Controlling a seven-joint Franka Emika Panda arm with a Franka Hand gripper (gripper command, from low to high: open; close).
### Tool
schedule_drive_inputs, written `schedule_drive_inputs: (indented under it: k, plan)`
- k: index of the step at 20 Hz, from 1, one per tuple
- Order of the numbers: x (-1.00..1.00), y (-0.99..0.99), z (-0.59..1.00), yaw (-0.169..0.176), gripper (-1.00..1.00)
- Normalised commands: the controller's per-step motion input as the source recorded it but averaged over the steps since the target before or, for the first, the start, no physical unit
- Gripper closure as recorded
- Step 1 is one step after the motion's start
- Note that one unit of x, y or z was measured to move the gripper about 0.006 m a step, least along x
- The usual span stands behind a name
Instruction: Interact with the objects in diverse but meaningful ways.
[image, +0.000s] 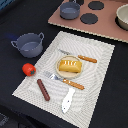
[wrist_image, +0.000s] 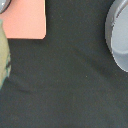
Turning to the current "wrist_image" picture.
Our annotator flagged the pale green gripper finger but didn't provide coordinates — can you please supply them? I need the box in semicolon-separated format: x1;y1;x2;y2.
0;19;11;89

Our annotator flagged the pink tray mat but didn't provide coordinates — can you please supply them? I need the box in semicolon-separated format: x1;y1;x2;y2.
0;0;46;39

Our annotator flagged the grey pot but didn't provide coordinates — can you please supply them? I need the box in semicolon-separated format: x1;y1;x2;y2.
105;0;128;72

